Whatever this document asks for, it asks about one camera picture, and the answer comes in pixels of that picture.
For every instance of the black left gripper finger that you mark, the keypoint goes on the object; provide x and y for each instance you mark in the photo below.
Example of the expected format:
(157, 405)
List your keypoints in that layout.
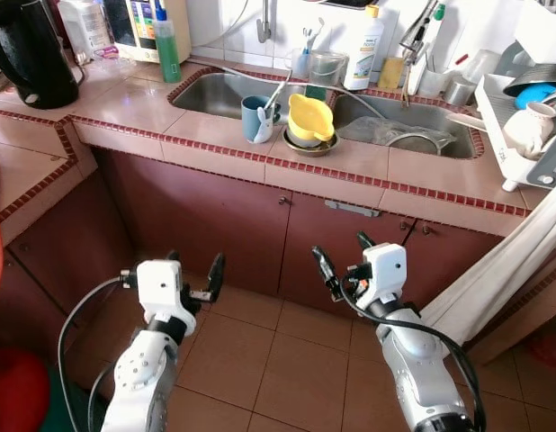
(216, 277)
(173, 257)

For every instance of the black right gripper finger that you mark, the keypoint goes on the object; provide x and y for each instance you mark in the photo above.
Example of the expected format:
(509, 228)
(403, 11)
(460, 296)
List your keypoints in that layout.
(366, 242)
(327, 273)

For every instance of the small steel bowl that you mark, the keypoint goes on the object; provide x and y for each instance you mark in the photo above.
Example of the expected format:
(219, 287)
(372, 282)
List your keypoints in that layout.
(314, 151)

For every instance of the blue mug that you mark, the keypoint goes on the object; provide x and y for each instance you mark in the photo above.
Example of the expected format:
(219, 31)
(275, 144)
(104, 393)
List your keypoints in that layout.
(253, 112)

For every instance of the steel spoon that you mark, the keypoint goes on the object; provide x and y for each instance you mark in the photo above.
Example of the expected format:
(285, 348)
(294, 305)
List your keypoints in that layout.
(276, 94)

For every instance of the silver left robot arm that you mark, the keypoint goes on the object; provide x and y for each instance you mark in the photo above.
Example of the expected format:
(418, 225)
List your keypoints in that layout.
(143, 378)

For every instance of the dark red kitchen cabinet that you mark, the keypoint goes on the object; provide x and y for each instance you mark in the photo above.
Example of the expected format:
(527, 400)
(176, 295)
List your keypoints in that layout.
(197, 216)

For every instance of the steel mesh strainer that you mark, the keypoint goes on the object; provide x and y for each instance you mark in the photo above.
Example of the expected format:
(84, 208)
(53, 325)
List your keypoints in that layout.
(422, 144)

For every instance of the white towel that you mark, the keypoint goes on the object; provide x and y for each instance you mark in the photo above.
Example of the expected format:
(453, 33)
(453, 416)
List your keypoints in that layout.
(494, 279)

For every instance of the wooden spatula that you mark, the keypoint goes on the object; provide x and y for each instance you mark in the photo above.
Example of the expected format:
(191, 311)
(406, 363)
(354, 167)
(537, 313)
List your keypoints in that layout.
(462, 120)

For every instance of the stainless steel double sink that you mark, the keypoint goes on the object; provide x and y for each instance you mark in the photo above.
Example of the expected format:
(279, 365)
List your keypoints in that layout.
(215, 94)

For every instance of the plain yellow sponge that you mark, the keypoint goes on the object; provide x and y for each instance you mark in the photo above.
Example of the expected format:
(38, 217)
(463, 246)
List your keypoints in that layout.
(391, 74)

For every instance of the white cup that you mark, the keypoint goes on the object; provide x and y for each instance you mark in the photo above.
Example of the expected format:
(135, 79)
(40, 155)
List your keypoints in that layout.
(431, 83)

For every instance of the white dish rack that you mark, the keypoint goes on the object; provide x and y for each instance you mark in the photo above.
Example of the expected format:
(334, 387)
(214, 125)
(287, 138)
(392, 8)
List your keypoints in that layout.
(494, 126)

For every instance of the steel cup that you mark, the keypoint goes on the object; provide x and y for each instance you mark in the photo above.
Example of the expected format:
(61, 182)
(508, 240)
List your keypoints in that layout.
(458, 92)

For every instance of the white detergent bottle yellow cap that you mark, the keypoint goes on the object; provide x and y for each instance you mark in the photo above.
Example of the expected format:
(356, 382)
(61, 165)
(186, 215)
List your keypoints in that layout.
(363, 54)

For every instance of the clear toothbrush cup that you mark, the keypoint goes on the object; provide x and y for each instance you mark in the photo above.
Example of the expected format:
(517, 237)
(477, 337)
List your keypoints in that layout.
(302, 65)

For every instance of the white ceramic jug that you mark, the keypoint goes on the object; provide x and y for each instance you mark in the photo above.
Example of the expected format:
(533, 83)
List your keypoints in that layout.
(528, 133)

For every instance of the red plastic bucket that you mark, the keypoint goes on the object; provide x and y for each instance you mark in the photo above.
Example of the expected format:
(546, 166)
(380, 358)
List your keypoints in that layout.
(17, 391)

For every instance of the green dish soap bottle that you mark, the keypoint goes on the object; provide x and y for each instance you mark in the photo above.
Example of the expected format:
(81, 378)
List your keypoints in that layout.
(167, 54)

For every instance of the silver sink faucet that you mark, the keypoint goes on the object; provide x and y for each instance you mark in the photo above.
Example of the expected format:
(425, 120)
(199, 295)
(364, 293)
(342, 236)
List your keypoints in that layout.
(417, 40)

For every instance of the blue white toothbrush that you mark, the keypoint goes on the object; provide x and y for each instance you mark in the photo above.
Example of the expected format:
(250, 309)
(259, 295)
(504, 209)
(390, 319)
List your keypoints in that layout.
(307, 40)

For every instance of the clear plastic container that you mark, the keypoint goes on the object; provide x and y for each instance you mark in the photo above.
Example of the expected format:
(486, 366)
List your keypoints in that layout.
(480, 65)

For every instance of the pink white packet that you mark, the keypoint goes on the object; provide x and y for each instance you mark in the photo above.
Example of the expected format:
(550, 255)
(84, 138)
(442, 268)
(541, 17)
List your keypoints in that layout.
(112, 54)

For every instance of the blue bowl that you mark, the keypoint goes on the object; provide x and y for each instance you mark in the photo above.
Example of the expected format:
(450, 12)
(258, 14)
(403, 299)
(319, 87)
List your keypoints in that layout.
(533, 93)

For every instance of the beige water purifier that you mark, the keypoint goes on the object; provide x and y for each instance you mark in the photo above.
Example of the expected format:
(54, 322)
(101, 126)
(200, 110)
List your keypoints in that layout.
(134, 27)

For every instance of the dark steel dish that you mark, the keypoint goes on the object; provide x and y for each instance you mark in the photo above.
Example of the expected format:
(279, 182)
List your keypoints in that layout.
(539, 76)

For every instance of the white plastic jar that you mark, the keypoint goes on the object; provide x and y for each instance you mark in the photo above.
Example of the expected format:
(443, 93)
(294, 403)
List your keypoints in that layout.
(85, 27)

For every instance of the black electric kettle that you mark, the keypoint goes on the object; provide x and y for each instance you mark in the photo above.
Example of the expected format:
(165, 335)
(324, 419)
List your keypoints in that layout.
(31, 54)

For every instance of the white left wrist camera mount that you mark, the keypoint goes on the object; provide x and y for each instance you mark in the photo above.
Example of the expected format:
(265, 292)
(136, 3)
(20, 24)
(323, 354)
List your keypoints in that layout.
(161, 288)

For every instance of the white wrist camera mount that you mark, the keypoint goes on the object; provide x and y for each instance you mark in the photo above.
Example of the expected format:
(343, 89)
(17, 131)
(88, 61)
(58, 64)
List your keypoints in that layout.
(384, 270)
(161, 288)

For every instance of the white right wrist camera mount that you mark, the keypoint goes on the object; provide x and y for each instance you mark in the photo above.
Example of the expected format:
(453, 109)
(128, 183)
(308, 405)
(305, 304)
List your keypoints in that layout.
(384, 270)

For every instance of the silver wall tap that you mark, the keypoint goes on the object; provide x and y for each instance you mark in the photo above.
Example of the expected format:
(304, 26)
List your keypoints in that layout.
(264, 27)

